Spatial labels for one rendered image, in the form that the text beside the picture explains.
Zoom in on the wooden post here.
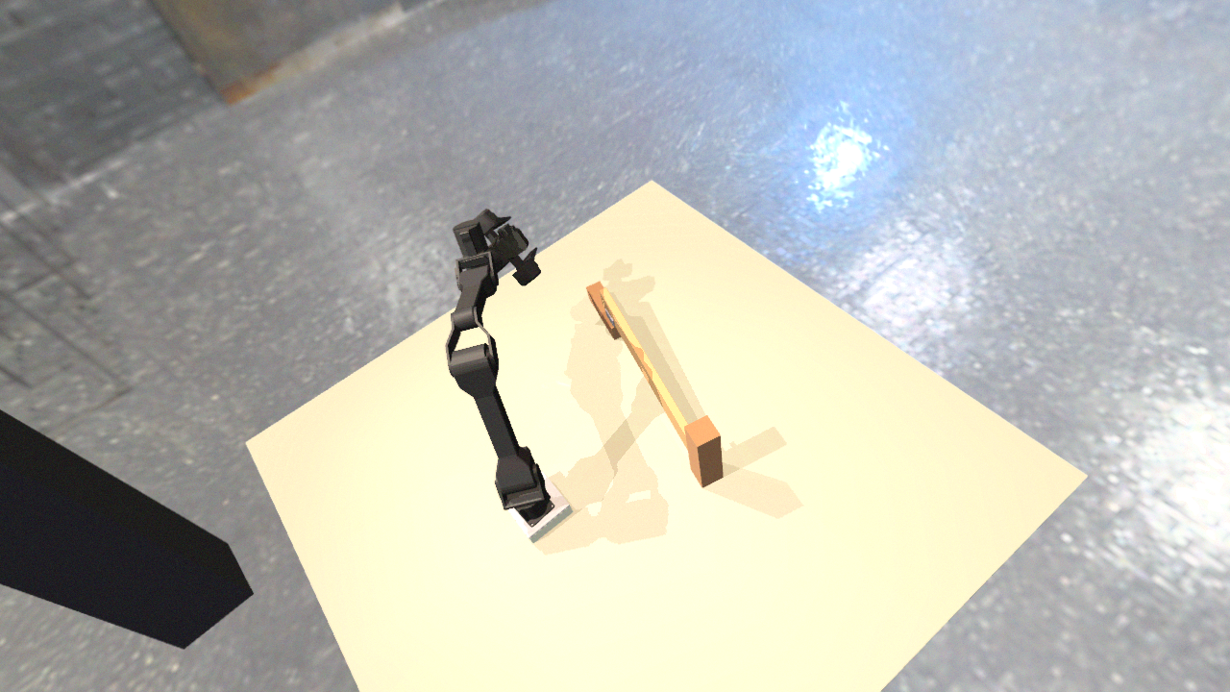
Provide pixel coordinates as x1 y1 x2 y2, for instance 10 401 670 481
585 281 724 488

